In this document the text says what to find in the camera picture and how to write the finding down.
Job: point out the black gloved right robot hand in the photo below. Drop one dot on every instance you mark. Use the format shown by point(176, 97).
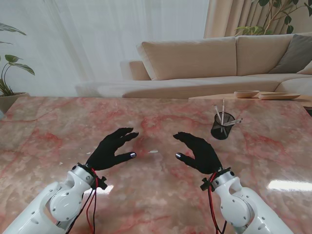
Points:
point(204, 156)

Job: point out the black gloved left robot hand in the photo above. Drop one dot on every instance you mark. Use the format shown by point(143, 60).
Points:
point(107, 153)

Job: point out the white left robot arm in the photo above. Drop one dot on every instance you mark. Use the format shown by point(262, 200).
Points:
point(61, 207)

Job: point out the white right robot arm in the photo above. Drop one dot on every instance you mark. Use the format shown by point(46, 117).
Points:
point(241, 209)

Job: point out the black mesh brush holder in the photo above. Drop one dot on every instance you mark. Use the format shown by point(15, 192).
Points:
point(219, 134)

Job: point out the wooden bowl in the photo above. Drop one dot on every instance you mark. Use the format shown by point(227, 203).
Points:
point(246, 93)

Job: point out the flat wooden tray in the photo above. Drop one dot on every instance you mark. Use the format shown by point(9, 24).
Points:
point(278, 96)

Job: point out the beige sofa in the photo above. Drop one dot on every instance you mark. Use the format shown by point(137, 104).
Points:
point(195, 61)

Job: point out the beige plant pot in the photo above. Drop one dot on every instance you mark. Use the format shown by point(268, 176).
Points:
point(12, 101)

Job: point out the white sheer curtain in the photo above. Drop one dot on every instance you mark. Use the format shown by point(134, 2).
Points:
point(97, 36)

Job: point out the large leaf green houseplant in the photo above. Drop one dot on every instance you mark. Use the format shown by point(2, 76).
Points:
point(23, 67)

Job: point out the cream sofa cushion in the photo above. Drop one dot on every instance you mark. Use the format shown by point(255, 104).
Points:
point(306, 70)

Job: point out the tall branching green plant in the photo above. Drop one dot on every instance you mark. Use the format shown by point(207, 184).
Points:
point(251, 30)

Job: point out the grey sofa cushion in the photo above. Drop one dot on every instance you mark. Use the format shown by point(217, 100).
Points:
point(296, 56)

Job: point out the beige curtain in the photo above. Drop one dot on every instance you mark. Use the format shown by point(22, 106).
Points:
point(229, 17)

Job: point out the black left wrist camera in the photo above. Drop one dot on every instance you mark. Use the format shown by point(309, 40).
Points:
point(103, 183)

